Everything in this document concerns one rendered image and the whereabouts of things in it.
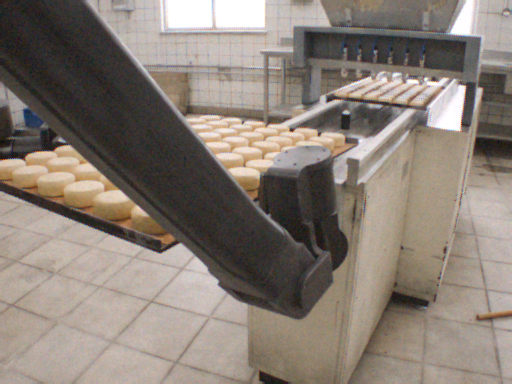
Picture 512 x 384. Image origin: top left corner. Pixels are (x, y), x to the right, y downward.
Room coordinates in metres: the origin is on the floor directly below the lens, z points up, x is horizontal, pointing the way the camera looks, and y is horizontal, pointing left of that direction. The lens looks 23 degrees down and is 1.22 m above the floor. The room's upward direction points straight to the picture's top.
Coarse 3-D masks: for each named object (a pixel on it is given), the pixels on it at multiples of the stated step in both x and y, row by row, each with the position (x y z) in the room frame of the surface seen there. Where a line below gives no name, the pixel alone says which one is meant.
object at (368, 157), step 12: (444, 84) 2.32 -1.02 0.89; (396, 120) 1.36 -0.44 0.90; (408, 120) 1.43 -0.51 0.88; (384, 132) 1.20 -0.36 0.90; (396, 132) 1.27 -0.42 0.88; (372, 144) 1.08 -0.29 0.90; (384, 144) 1.14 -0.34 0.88; (360, 156) 0.97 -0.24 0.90; (372, 156) 1.03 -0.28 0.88; (348, 168) 0.94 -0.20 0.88; (360, 168) 0.95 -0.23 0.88; (372, 168) 1.04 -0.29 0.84; (348, 180) 0.94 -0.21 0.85; (360, 180) 0.95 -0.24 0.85
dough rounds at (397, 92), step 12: (360, 84) 1.97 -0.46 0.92; (372, 84) 1.99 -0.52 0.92; (384, 84) 2.03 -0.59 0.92; (396, 84) 2.01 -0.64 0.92; (408, 84) 2.02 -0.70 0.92; (432, 84) 2.05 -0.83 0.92; (348, 96) 1.76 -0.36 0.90; (360, 96) 1.69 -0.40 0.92; (372, 96) 1.66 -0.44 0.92; (384, 96) 1.68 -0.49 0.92; (396, 96) 1.72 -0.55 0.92; (408, 96) 1.69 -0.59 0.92; (420, 96) 1.70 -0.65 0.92; (432, 96) 1.81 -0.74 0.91
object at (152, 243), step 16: (352, 144) 0.87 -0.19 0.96; (16, 192) 0.49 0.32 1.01; (48, 208) 0.45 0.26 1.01; (64, 208) 0.43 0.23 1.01; (96, 224) 0.41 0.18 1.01; (112, 224) 0.39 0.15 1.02; (128, 240) 0.38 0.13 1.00; (144, 240) 0.37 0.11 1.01; (160, 240) 0.36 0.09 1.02; (176, 240) 0.38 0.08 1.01
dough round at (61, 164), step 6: (48, 162) 0.58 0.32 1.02; (54, 162) 0.58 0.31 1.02; (60, 162) 0.59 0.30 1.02; (66, 162) 0.59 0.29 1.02; (72, 162) 0.59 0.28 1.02; (78, 162) 0.60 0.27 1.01; (48, 168) 0.57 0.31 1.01; (54, 168) 0.57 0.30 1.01; (60, 168) 0.57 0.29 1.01; (66, 168) 0.57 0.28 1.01; (72, 168) 0.58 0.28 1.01
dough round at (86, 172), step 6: (78, 168) 0.56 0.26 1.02; (84, 168) 0.56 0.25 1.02; (90, 168) 0.56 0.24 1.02; (78, 174) 0.54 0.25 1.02; (84, 174) 0.54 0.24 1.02; (90, 174) 0.54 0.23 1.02; (96, 174) 0.55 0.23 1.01; (78, 180) 0.54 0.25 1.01; (84, 180) 0.54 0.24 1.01; (90, 180) 0.54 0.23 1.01; (96, 180) 0.54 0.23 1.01
